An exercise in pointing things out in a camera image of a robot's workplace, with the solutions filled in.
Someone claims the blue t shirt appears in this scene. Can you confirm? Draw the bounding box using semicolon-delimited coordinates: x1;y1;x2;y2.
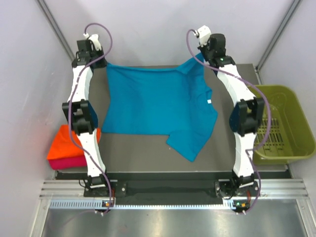
102;54;218;161

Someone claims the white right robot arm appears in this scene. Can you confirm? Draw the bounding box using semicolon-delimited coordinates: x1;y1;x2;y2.
197;32;265;196

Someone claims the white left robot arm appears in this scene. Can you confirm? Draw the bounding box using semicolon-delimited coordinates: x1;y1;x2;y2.
62;35;112;198

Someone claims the orange folded t shirt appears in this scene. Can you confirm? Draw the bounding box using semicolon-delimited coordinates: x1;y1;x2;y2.
47;124;102;160

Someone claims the pink folded t shirt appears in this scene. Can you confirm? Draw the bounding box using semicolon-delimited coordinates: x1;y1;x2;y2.
48;156;87;170

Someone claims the olive green plastic basket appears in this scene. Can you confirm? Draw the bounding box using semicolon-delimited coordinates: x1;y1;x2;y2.
253;85;316;165

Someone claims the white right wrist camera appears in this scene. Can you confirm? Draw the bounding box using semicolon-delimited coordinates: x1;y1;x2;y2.
193;25;211;47

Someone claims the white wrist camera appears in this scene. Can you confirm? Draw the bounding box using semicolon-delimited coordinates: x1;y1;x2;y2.
193;25;211;47
83;33;102;51

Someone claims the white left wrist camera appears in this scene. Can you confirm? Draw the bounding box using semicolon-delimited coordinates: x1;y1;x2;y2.
83;33;102;51

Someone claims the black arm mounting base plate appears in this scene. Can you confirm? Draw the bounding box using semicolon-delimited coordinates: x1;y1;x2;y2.
56;172;259;205

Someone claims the aluminium frame rail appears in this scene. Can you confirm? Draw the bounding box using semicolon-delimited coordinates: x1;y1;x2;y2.
39;179;89;199

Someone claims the grey slotted cable duct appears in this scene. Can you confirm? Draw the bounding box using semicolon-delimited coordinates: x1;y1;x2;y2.
49;199;246;210

